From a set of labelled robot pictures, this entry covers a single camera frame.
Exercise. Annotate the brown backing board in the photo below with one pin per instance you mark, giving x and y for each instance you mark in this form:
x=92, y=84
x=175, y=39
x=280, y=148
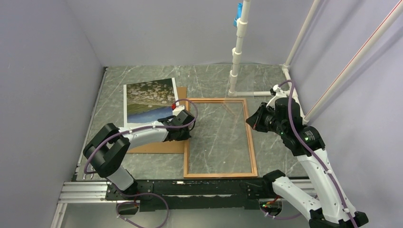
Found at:
x=168, y=147

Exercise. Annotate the landscape photo print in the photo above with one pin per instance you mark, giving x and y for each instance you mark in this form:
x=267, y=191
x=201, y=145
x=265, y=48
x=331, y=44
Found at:
x=148, y=101

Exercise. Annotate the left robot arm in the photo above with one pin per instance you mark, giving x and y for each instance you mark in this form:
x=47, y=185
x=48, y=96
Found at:
x=106, y=150

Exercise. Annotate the aluminium rail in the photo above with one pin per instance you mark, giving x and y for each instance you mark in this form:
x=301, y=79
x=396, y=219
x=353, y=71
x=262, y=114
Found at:
x=78, y=192

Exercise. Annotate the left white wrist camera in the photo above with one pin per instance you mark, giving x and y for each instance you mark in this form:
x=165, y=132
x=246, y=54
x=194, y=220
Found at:
x=176, y=109

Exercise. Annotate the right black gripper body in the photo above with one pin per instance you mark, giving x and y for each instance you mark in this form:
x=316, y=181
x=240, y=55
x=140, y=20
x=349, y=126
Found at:
x=273, y=123

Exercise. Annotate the wooden picture frame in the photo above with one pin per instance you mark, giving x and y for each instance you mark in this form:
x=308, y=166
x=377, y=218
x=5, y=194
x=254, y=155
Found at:
x=221, y=145

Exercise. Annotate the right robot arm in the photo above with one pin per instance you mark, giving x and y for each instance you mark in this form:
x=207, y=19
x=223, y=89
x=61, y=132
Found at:
x=331, y=208

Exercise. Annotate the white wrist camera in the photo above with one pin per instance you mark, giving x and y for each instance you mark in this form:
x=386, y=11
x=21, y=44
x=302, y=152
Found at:
x=176, y=109
x=276, y=91

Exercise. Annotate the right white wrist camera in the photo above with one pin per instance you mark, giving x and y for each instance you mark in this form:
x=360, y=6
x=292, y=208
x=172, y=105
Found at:
x=276, y=91

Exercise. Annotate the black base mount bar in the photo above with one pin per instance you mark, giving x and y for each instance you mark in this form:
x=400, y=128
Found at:
x=245, y=193

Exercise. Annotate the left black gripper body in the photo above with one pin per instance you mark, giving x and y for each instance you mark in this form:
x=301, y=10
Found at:
x=185, y=134

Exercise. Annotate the blue clip on pipe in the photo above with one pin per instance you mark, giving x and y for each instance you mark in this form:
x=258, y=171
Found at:
x=238, y=14

